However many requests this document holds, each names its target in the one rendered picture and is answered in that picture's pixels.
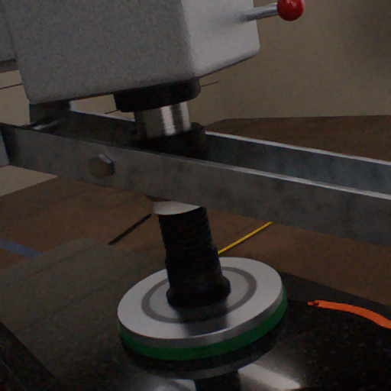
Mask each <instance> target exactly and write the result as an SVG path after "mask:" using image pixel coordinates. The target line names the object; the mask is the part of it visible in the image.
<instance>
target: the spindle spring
mask: <svg viewBox="0 0 391 391"><path fill-rule="evenodd" d="M206 209H207V208H205V207H201V206H200V207H198V208H195V209H193V210H190V211H187V212H180V214H175V215H158V214H157V217H158V222H159V223H160V226H159V227H160V230H161V232H160V234H161V235H162V236H163V238H162V241H163V242H164V248H165V249H166V252H165V253H166V255H167V256H168V257H171V258H176V259H181V258H187V257H194V256H196V255H199V254H201V253H203V252H205V251H213V250H214V249H215V245H214V244H213V243H214V241H213V240H212V233H211V232H210V225H209V219H208V212H207V211H206ZM194 212H195V214H194ZM192 214H194V215H192ZM187 215H191V216H189V217H185V216H187ZM181 217H185V218H181ZM174 218H180V219H175V220H170V219H174ZM196 219H198V220H196ZM195 220H196V221H195ZM191 221H194V222H191ZM187 222H191V223H188V224H185V223H187ZM181 224H185V225H181ZM167 225H168V226H167ZM170 225H179V226H170ZM197 226H198V227H197ZM196 227H197V228H196ZM191 228H194V229H192V230H189V229H191ZM185 230H189V231H185ZM177 231H184V232H179V233H172V232H177ZM199 232H200V233H199ZM197 233H198V234H197ZM194 234H195V235H194ZM192 235H194V236H192ZM188 236H192V237H189V238H186V239H182V240H174V239H181V238H184V237H188ZM199 240H200V241H199ZM196 241H198V242H196ZM194 242H196V243H194ZM192 243H194V244H192ZM185 244H189V245H186V246H180V245H185ZM175 246H180V247H175ZM198 247H199V248H198ZM196 248H198V249H196ZM194 249H196V250H194ZM189 250H192V251H189ZM183 251H189V252H184V253H174V252H183Z"/></svg>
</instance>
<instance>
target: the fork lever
mask: <svg viewBox="0 0 391 391"><path fill-rule="evenodd" d="M29 115H30V123H27V124H24V125H22V126H18V125H13V124H6V123H1V122H0V131H1V133H2V139H3V142H4V145H5V149H6V152H7V155H8V159H9V164H8V166H15V167H19V168H23V169H26V170H33V171H37V172H42V173H48V174H52V175H55V176H62V177H66V178H70V179H77V180H81V181H84V182H89V183H95V184H99V185H103V186H110V187H114V189H120V190H124V191H129V192H135V193H140V194H143V195H147V196H153V197H157V198H161V199H169V200H172V201H176V202H182V203H186V204H190V205H197V206H201V207H205V208H211V209H216V210H219V211H223V212H230V214H234V215H241V216H245V217H248V218H255V219H259V220H263V221H270V222H274V223H277V224H281V225H288V226H293V227H296V228H303V229H306V230H310V231H317V232H321V233H325V234H332V235H335V236H340V237H344V238H347V239H351V240H354V241H361V242H365V243H369V244H375V245H380V246H383V247H391V161H386V160H378V159H373V158H368V157H359V156H354V155H349V154H344V153H335V152H330V151H325V150H316V149H311V148H306V147H297V146H293V145H287V144H278V143H274V142H269V141H260V140H255V139H250V138H246V137H242V136H236V135H231V134H223V133H218V132H212V131H205V136H206V140H207V145H208V156H207V157H206V158H205V160H200V159H196V158H191V157H183V156H179V155H174V154H170V153H161V152H157V151H152V150H145V149H140V148H136V147H128V146H124V145H122V144H128V141H129V140H130V138H131V135H130V133H131V132H132V131H137V128H136V124H135V121H134V119H132V118H123V117H118V116H114V115H105V114H100V113H95V111H86V110H81V109H76V108H67V107H63V106H57V105H35V104H32V103H29Z"/></svg>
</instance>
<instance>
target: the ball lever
mask: <svg viewBox="0 0 391 391"><path fill-rule="evenodd" d="M304 9H305V2H304V0H277V3H273V4H268V5H261V6H257V7H253V8H247V10H246V15H247V20H248V21H256V20H260V19H264V18H271V17H276V16H279V17H280V18H281V19H282V20H284V21H296V20H297V19H299V18H300V17H301V16H302V13H303V12H304Z"/></svg>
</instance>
